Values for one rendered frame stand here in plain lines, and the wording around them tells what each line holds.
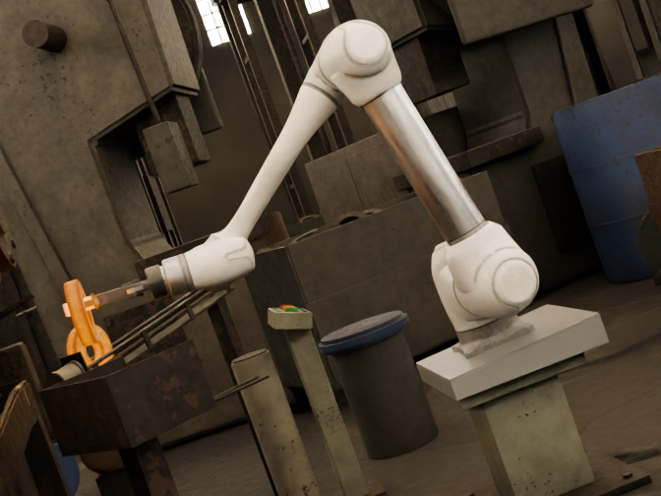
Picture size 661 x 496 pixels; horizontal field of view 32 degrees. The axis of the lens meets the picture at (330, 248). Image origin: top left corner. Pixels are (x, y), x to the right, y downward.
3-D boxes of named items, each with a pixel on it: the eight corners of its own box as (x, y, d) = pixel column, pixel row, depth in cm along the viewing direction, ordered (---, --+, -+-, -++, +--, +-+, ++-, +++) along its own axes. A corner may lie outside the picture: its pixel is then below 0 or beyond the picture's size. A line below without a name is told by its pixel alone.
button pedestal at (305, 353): (337, 515, 336) (265, 316, 333) (327, 497, 360) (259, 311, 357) (389, 495, 338) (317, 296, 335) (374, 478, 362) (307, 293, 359)
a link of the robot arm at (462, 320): (501, 305, 295) (468, 226, 294) (528, 307, 277) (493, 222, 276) (446, 331, 292) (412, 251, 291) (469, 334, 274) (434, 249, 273)
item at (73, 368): (52, 397, 302) (42, 376, 301) (72, 383, 309) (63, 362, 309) (69, 392, 299) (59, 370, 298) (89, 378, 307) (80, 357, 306)
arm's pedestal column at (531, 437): (592, 451, 310) (554, 342, 309) (652, 482, 270) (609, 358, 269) (454, 506, 305) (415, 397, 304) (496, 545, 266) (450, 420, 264)
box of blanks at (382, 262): (345, 416, 474) (281, 239, 470) (278, 408, 550) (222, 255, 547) (545, 327, 513) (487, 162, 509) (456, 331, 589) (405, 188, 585)
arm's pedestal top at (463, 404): (545, 349, 304) (540, 336, 304) (587, 362, 272) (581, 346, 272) (433, 393, 300) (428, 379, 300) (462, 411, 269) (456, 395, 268)
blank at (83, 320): (61, 288, 255) (76, 283, 256) (64, 278, 270) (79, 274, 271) (83, 354, 258) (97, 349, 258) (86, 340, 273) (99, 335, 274)
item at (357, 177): (424, 299, 763) (368, 142, 757) (522, 285, 665) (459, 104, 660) (358, 328, 739) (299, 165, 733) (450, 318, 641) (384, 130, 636)
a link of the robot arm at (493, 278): (528, 293, 277) (566, 293, 256) (474, 331, 274) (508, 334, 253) (357, 18, 271) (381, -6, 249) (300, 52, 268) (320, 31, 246)
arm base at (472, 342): (512, 322, 300) (505, 301, 299) (536, 329, 278) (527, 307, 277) (449, 349, 298) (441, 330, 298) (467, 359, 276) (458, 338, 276)
